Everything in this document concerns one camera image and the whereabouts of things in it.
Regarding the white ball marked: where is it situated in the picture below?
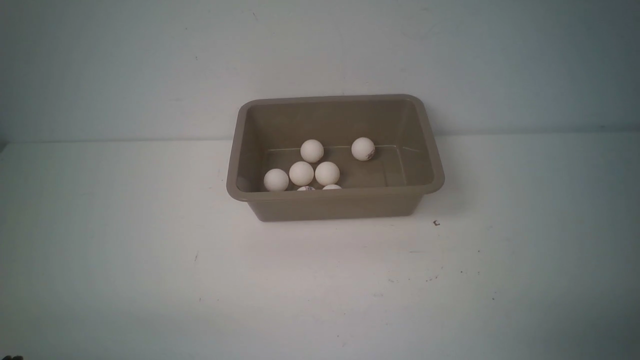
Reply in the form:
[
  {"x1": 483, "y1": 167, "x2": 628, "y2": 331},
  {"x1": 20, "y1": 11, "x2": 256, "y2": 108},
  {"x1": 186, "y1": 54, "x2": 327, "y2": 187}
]
[{"x1": 300, "y1": 139, "x2": 325, "y2": 164}]

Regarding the white ball logo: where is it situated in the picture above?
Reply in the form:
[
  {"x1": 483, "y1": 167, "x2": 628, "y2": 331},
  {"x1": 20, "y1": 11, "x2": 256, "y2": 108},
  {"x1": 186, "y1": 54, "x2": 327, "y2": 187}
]
[{"x1": 350, "y1": 137, "x2": 376, "y2": 162}]

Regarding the tan plastic bin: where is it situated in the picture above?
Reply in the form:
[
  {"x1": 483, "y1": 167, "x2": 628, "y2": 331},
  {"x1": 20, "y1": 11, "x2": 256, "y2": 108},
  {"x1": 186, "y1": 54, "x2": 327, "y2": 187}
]
[{"x1": 226, "y1": 94, "x2": 445, "y2": 223}]

